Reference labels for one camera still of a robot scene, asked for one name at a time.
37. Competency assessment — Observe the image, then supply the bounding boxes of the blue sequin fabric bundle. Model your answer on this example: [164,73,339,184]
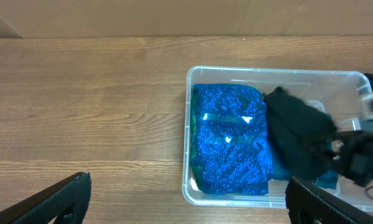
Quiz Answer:
[190,83,273,195]

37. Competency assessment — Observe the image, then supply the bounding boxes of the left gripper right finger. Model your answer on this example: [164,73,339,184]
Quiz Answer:
[285,177,373,224]

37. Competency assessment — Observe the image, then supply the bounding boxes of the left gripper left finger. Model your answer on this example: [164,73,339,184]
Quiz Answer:
[0,172,91,224]

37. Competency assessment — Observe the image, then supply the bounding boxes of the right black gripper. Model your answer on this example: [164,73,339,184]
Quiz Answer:
[333,131,373,187]

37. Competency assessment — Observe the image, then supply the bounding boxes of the black garment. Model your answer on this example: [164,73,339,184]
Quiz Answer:
[264,86,337,180]

